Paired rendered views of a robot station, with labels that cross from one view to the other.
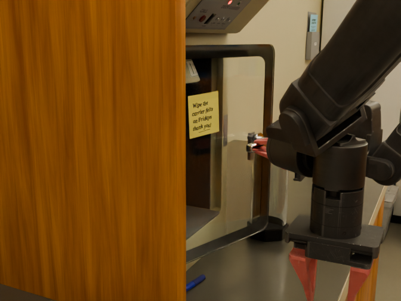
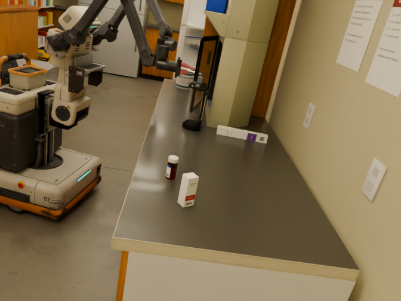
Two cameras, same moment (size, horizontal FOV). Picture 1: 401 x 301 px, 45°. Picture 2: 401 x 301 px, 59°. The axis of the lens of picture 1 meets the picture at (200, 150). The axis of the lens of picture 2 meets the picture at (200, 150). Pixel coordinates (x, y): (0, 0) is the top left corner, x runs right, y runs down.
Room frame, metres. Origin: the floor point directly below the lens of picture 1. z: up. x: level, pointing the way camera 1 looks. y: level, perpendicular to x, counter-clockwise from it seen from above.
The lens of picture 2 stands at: (2.64, -1.03, 1.55)
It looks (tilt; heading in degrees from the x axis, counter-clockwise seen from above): 22 degrees down; 148
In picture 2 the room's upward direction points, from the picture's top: 11 degrees clockwise
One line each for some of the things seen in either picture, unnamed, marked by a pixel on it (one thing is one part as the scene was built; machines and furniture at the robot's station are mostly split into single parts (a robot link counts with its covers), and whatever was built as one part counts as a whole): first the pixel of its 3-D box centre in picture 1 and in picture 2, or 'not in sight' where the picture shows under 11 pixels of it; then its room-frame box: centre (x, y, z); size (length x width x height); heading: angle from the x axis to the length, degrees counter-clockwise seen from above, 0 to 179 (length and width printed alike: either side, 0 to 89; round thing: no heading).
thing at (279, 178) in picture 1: (268, 186); (195, 106); (1.10, -0.16, 1.06); 0.11 x 0.11 x 0.21
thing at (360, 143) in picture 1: (335, 161); (162, 43); (0.53, -0.15, 1.27); 0.07 x 0.06 x 0.07; 30
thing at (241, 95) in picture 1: (221, 151); (203, 73); (0.91, -0.04, 1.19); 0.30 x 0.01 x 0.40; 135
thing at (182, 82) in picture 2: not in sight; (185, 77); (0.29, 0.17, 1.02); 0.13 x 0.13 x 0.15
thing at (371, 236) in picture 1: (336, 214); not in sight; (0.53, -0.16, 1.21); 0.10 x 0.07 x 0.07; 64
